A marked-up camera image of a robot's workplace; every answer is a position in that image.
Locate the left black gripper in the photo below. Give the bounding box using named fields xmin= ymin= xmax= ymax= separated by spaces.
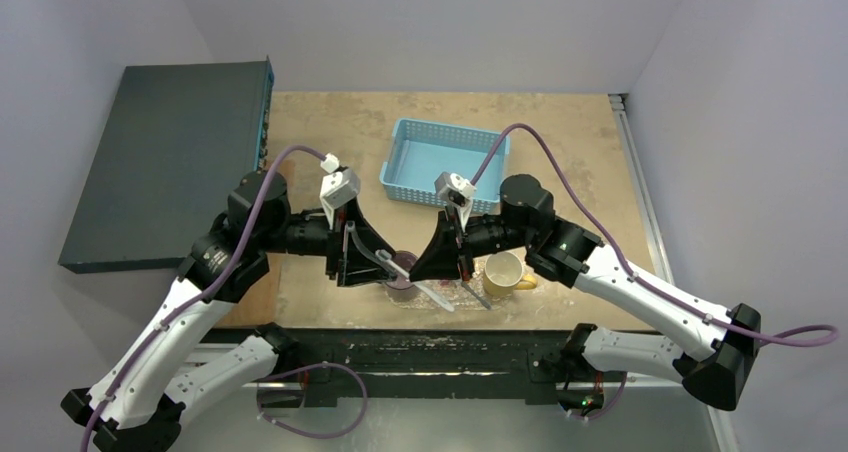
xmin=260 ymin=194 xmax=397 ymax=284

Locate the grey toothbrush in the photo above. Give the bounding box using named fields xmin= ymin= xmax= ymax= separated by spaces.
xmin=458 ymin=281 xmax=492 ymax=310

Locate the clear textured oval tray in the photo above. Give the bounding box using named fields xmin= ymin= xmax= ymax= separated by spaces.
xmin=385 ymin=279 xmax=514 ymax=312

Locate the purple translucent mug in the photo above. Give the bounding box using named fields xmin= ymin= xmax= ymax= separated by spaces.
xmin=384 ymin=250 xmax=419 ymax=302

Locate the yellow mug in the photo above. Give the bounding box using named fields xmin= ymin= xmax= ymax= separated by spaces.
xmin=482 ymin=251 xmax=538 ymax=298

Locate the light blue perforated basket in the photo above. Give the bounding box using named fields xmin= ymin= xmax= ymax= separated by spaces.
xmin=379 ymin=118 xmax=499 ymax=208

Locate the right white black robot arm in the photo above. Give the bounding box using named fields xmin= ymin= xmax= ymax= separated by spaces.
xmin=410 ymin=172 xmax=761 ymax=411

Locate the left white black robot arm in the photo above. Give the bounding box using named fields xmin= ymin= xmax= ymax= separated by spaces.
xmin=61 ymin=167 xmax=393 ymax=451

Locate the dark grey flat box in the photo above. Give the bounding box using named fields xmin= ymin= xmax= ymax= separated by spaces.
xmin=58 ymin=59 xmax=274 ymax=274

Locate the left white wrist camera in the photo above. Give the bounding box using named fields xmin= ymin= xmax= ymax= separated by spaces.
xmin=319 ymin=153 xmax=361 ymax=229

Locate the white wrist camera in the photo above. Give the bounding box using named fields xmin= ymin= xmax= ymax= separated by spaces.
xmin=319 ymin=153 xmax=361 ymax=229
xmin=434 ymin=172 xmax=476 ymax=230

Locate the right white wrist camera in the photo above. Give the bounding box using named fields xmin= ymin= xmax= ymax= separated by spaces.
xmin=434 ymin=172 xmax=476 ymax=230

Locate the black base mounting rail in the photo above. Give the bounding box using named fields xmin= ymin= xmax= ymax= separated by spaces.
xmin=192 ymin=326 xmax=690 ymax=411

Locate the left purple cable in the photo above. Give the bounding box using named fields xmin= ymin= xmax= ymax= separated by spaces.
xmin=79 ymin=145 xmax=368 ymax=452

